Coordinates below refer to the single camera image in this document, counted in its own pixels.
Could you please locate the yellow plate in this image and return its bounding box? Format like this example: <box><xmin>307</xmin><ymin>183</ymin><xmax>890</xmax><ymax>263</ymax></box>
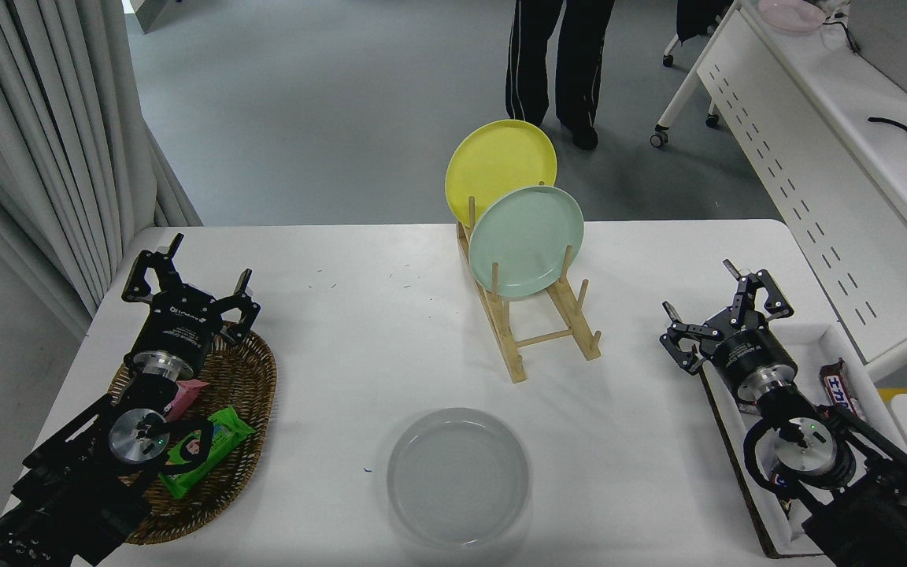
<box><xmin>445</xmin><ymin>120</ymin><xmax>558</xmax><ymax>229</ymax></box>

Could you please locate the black cable with yellow end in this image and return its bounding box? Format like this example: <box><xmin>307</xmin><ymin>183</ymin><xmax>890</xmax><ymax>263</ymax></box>
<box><xmin>868</xmin><ymin>117</ymin><xmax>907</xmax><ymax>146</ymax></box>

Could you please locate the white tray with brown edge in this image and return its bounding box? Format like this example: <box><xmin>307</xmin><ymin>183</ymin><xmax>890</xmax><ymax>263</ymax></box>
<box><xmin>696</xmin><ymin>321</ymin><xmax>895</xmax><ymax>560</ymax></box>

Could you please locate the wooden plate rack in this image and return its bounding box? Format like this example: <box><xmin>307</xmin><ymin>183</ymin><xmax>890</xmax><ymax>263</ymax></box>
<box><xmin>456</xmin><ymin>197</ymin><xmax>604</xmax><ymax>384</ymax></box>

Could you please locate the pale grey curtain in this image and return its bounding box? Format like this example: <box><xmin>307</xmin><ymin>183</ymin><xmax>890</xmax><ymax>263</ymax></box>
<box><xmin>0</xmin><ymin>0</ymin><xmax>202</xmax><ymax>339</ymax></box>

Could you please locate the pale green plate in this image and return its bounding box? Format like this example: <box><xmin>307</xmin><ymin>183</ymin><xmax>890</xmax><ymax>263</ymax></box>
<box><xmin>469</xmin><ymin>186</ymin><xmax>585</xmax><ymax>300</ymax></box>

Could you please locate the pink plate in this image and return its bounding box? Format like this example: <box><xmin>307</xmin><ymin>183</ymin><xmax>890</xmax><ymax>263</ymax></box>
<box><xmin>759</xmin><ymin>0</ymin><xmax>827</xmax><ymax>32</ymax></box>

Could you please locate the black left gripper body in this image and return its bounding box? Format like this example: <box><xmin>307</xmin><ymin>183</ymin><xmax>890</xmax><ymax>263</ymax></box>
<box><xmin>133</xmin><ymin>287</ymin><xmax>224</xmax><ymax>372</ymax></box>

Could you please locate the grey plate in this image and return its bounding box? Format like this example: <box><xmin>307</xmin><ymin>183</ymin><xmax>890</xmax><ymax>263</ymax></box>
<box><xmin>387</xmin><ymin>408</ymin><xmax>531</xmax><ymax>548</ymax></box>

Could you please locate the pink snack packet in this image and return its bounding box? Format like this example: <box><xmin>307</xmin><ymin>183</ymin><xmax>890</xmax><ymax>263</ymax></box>
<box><xmin>162</xmin><ymin>378</ymin><xmax>210</xmax><ymax>422</ymax></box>

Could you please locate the thin black cable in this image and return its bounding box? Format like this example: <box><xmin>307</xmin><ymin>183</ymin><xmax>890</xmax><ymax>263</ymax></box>
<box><xmin>820</xmin><ymin>16</ymin><xmax>861</xmax><ymax>54</ymax></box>

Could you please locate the grey laptop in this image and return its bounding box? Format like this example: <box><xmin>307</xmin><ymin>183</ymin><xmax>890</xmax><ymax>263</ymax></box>
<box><xmin>847</xmin><ymin>0</ymin><xmax>907</xmax><ymax>108</ymax></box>

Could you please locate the brown wicker basket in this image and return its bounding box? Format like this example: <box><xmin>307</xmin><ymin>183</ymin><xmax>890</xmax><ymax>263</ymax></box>
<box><xmin>107</xmin><ymin>321</ymin><xmax>278</xmax><ymax>546</ymax></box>

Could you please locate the white desk with slotted panel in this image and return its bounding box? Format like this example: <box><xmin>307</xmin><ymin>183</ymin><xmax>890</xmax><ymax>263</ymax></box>
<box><xmin>650</xmin><ymin>0</ymin><xmax>907</xmax><ymax>383</ymax></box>

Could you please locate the person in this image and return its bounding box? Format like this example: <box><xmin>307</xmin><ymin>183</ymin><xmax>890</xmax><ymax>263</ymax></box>
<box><xmin>505</xmin><ymin>0</ymin><xmax>616</xmax><ymax>150</ymax></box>

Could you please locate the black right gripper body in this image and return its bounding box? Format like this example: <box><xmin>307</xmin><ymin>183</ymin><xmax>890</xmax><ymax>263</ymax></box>
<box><xmin>704</xmin><ymin>325</ymin><xmax>798</xmax><ymax>396</ymax></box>

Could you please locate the green snack packet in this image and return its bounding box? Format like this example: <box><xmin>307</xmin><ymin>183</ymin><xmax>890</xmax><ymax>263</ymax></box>
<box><xmin>158</xmin><ymin>406</ymin><xmax>256</xmax><ymax>500</ymax></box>

